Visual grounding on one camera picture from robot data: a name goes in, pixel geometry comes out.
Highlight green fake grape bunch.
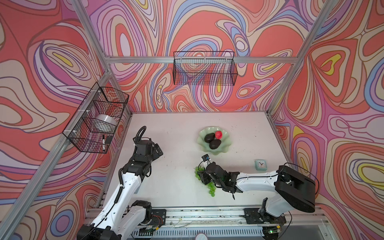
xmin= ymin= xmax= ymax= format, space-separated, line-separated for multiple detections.
xmin=195 ymin=167 xmax=216 ymax=197

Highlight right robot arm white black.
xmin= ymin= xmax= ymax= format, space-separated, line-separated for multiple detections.
xmin=195 ymin=155 xmax=317 ymax=224

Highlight black wire basket back wall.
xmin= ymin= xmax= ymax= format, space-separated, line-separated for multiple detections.
xmin=173 ymin=50 xmax=238 ymax=86

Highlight light green scalloped fruit bowl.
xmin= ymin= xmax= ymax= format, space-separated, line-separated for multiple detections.
xmin=197 ymin=127 xmax=232 ymax=156

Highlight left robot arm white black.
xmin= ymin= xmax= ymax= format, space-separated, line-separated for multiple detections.
xmin=76 ymin=126 xmax=165 ymax=240

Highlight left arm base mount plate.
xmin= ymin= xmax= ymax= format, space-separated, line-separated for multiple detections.
xmin=140 ymin=209 xmax=167 ymax=228

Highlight black wire basket left wall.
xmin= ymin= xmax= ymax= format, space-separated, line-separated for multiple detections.
xmin=63 ymin=83 xmax=129 ymax=154

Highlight black wire basket wall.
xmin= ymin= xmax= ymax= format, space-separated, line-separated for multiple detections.
xmin=63 ymin=83 xmax=129 ymax=154
xmin=173 ymin=50 xmax=238 ymax=86

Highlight small green alarm clock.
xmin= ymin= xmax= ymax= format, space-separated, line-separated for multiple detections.
xmin=255 ymin=160 xmax=268 ymax=172

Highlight dark avocado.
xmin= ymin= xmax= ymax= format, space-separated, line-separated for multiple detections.
xmin=204 ymin=133 xmax=216 ymax=144
xmin=209 ymin=139 xmax=222 ymax=150

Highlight silver tape roll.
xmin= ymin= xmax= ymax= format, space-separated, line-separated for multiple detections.
xmin=96 ymin=114 xmax=118 ymax=126

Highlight aluminium front rail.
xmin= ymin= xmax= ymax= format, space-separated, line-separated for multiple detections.
xmin=162 ymin=206 xmax=330 ymax=229

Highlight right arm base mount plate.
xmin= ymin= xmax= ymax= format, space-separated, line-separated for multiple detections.
xmin=244 ymin=208 xmax=287 ymax=225

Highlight red fake strawberry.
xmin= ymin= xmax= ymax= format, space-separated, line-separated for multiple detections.
xmin=215 ymin=131 xmax=223 ymax=140

